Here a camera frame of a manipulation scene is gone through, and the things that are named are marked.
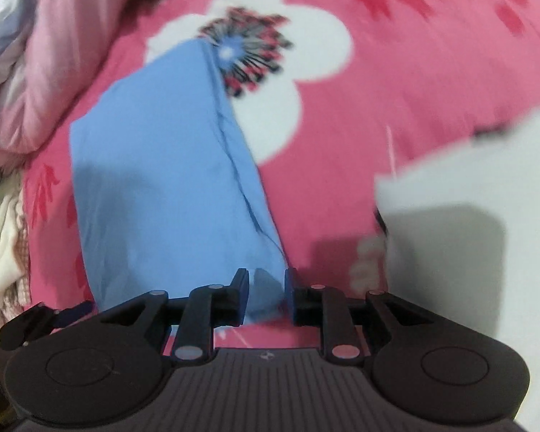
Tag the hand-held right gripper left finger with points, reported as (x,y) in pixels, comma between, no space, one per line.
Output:
(242,294)

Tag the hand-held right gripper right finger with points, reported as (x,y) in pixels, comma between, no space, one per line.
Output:
(290,294)

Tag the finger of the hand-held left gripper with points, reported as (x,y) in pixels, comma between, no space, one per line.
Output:
(72,314)

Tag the blue t-shirt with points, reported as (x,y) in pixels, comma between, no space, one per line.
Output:
(162,166)

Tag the beige checked cloth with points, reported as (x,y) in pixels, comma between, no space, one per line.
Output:
(21,252)

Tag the cream fleece garment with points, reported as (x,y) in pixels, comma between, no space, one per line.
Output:
(0,256)

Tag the black folded garment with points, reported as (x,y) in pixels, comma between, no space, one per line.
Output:
(380,220)

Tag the white folded garment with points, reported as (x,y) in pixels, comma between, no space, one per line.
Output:
(454,243)

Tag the pink floral blanket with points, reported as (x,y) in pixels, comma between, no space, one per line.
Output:
(364,121)

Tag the pink grey quilt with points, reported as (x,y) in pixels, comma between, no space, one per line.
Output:
(49,76)

